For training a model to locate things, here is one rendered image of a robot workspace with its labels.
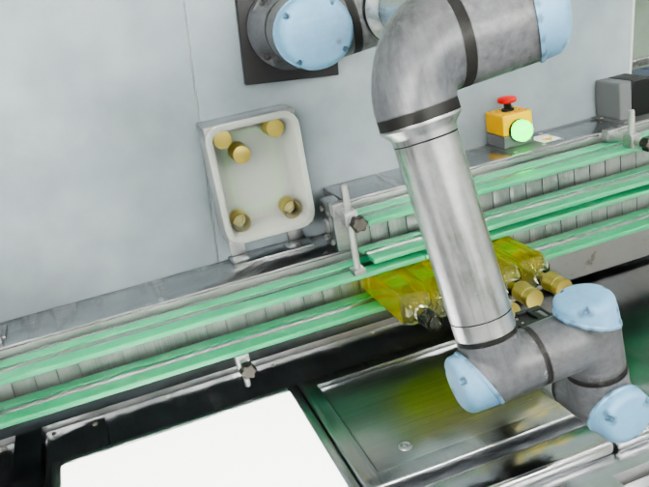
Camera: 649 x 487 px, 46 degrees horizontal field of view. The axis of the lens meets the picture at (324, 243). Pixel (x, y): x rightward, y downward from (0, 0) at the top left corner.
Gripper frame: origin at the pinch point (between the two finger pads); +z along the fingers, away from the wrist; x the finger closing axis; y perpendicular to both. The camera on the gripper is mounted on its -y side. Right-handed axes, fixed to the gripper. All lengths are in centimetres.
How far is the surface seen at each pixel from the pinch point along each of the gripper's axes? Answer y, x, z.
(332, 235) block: -12.1, 9.6, 28.9
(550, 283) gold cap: 16.0, 0.7, 1.4
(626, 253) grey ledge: 53, -13, 28
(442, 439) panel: -12.3, -12.3, -10.4
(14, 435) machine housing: -78, -14, 36
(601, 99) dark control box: 56, 19, 38
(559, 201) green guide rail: 32.3, 6.2, 21.1
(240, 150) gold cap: -25, 29, 34
